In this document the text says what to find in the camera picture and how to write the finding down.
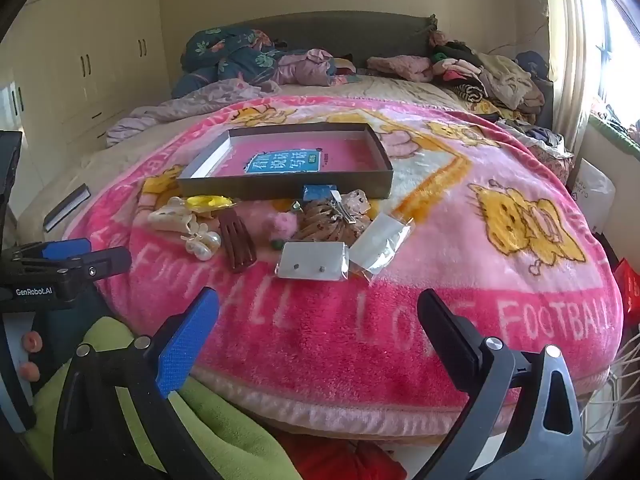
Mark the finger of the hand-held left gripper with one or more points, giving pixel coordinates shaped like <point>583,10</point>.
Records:
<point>107,261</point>
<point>65,250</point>

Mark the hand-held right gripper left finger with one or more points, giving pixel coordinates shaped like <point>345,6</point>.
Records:
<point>185,330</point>

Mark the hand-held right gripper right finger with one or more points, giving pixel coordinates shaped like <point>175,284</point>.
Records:
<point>450,332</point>

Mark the cream hair claw clip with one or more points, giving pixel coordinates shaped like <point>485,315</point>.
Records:
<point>167,217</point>

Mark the pearl bow hair clip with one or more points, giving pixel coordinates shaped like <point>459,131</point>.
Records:
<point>205,247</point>

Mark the brown ribbed hair clip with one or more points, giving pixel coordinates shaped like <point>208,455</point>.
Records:
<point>237,245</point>

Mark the pink pompom earrings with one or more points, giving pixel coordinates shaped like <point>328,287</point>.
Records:
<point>280,225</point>

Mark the white earring card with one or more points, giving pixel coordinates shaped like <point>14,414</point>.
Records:
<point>310,255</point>

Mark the pink translucent hair bow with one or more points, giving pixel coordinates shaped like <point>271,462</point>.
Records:
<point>360,200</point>

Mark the silver hair clip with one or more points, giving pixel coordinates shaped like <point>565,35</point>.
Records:
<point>340,207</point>

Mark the brown floral scrunchie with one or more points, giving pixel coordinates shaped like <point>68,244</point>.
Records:
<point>320,227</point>

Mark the dark cardboard box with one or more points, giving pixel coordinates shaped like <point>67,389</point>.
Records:
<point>280,187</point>

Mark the black notebook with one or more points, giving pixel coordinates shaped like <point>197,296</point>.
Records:
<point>67,207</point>

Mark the printed pink blanket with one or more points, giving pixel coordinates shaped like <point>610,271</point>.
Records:
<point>400,310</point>

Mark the yellow-green garment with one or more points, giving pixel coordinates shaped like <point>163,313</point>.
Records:
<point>235,430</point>

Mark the clear plastic bag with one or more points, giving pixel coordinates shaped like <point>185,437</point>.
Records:
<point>380,245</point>

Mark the bed with beige sheet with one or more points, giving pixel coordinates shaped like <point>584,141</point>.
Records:
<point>125,145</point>

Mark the red cloth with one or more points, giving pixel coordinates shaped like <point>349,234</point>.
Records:
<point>340,460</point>

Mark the red bag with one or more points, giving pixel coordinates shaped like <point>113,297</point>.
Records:
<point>627,285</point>

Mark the lilac crumpled blanket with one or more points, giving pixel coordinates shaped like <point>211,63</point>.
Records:
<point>200,100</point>

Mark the small blue box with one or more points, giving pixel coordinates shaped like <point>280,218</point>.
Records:
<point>317,192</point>

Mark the white paper bag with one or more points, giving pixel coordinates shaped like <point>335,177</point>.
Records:
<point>592,195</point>

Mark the grey white crumpled cloth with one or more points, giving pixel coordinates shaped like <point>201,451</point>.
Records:
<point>540,145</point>

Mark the cream wardrobe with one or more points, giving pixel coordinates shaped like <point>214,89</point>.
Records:
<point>100,35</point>

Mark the dark blue floral quilt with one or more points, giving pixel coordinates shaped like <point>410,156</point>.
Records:
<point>235,60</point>

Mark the pile of mixed clothes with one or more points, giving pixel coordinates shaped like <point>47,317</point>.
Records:
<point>505,80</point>

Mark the pink folded garment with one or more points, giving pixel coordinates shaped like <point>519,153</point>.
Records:
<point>400,66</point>

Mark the lilac pink pajama garment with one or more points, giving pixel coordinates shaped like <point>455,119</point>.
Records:
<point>310,65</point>

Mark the grey headboard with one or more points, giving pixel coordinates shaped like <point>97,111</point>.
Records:
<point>350,35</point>

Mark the cream curtain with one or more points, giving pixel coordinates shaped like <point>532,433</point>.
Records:
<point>570,35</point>

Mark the window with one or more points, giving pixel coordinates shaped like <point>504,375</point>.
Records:
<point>620,60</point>

